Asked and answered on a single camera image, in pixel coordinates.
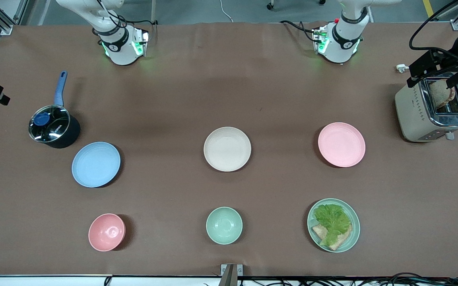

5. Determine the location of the pink plate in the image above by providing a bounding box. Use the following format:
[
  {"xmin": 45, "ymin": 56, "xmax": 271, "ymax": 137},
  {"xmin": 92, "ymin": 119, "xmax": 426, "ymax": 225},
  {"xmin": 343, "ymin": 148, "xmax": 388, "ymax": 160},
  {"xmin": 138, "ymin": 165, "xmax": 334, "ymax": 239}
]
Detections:
[{"xmin": 318, "ymin": 122, "xmax": 366, "ymax": 168}]

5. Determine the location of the blue plate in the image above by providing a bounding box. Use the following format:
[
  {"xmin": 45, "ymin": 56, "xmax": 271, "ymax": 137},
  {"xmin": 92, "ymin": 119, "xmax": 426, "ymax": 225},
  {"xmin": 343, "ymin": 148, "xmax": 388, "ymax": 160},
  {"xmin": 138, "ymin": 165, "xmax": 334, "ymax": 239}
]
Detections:
[{"xmin": 72, "ymin": 142, "xmax": 121, "ymax": 188}]

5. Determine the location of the brown toast slice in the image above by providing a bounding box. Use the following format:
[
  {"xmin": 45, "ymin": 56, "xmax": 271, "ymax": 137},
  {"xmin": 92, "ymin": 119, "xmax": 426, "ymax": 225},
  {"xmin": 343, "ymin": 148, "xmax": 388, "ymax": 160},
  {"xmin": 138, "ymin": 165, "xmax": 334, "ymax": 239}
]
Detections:
[{"xmin": 429, "ymin": 79, "xmax": 456, "ymax": 109}]

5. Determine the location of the beige chrome toaster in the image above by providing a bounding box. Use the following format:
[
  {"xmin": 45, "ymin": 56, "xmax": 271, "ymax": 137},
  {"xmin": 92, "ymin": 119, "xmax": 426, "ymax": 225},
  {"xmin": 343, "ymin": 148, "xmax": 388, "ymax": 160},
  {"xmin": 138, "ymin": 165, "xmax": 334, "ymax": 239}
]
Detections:
[{"xmin": 394, "ymin": 72, "xmax": 458, "ymax": 143}]

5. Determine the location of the glass saucepan lid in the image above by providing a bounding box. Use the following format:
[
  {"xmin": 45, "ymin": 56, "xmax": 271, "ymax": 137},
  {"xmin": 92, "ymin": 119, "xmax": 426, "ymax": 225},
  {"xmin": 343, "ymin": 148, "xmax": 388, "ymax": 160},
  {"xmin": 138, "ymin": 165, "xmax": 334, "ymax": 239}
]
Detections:
[{"xmin": 29, "ymin": 105, "xmax": 71, "ymax": 143}]

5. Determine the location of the dark blue saucepan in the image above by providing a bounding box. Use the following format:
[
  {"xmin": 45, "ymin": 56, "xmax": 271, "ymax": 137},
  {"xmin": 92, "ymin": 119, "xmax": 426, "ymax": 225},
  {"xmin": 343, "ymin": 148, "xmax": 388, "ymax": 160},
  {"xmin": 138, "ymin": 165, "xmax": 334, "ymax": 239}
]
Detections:
[{"xmin": 28, "ymin": 71, "xmax": 81, "ymax": 149}]

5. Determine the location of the pink bowl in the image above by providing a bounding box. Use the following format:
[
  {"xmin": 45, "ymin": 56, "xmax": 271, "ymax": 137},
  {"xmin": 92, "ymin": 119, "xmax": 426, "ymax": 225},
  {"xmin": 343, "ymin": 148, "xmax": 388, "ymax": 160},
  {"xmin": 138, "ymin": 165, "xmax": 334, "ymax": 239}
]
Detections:
[{"xmin": 88, "ymin": 213, "xmax": 126, "ymax": 252}]

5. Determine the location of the green plate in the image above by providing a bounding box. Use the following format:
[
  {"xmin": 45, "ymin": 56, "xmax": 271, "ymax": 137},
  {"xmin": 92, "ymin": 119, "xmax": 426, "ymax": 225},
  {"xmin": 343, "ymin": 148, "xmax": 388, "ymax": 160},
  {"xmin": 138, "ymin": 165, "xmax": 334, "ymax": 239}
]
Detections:
[{"xmin": 307, "ymin": 198, "xmax": 361, "ymax": 253}]

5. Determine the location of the green lettuce leaf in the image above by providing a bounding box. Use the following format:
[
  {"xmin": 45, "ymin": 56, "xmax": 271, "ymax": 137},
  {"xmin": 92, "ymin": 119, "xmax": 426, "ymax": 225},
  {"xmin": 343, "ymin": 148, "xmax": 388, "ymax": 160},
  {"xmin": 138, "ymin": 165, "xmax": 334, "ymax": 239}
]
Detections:
[{"xmin": 313, "ymin": 204, "xmax": 352, "ymax": 247}]

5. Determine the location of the brown bread slice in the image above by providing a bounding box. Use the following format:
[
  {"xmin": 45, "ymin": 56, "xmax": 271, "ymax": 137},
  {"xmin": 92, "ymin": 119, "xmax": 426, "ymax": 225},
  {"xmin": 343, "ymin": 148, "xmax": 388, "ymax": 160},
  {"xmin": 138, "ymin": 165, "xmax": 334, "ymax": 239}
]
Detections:
[{"xmin": 312, "ymin": 224, "xmax": 353, "ymax": 251}]

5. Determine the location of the beige plate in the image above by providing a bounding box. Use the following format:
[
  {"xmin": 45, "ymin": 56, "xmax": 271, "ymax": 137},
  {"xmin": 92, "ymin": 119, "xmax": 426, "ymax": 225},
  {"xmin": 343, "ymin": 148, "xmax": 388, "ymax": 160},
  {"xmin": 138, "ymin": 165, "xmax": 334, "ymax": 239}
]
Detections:
[{"xmin": 204, "ymin": 127, "xmax": 252, "ymax": 172}]

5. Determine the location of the green bowl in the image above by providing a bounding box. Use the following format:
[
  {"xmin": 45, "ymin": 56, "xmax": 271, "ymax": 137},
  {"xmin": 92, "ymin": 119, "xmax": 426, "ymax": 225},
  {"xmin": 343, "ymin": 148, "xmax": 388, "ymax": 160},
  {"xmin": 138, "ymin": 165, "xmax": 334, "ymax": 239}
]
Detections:
[{"xmin": 206, "ymin": 207, "xmax": 243, "ymax": 245}]

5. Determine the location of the black base cable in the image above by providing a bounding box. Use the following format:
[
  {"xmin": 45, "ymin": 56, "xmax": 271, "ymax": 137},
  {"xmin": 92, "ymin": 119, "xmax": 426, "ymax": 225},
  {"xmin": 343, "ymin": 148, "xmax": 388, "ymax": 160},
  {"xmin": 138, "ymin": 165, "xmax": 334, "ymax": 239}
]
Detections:
[{"xmin": 279, "ymin": 20, "xmax": 319, "ymax": 43}]

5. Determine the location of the white cable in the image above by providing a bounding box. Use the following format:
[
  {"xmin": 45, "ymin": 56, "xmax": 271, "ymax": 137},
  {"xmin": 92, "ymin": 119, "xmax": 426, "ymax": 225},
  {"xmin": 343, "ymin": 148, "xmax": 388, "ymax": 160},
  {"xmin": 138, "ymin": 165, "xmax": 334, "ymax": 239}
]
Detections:
[{"xmin": 219, "ymin": 0, "xmax": 235, "ymax": 23}]

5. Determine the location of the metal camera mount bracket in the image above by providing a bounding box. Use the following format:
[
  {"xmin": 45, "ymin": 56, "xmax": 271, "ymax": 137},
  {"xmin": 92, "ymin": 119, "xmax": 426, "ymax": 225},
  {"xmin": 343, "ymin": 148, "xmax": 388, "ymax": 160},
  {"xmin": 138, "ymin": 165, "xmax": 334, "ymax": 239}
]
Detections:
[{"xmin": 220, "ymin": 263, "xmax": 244, "ymax": 286}]

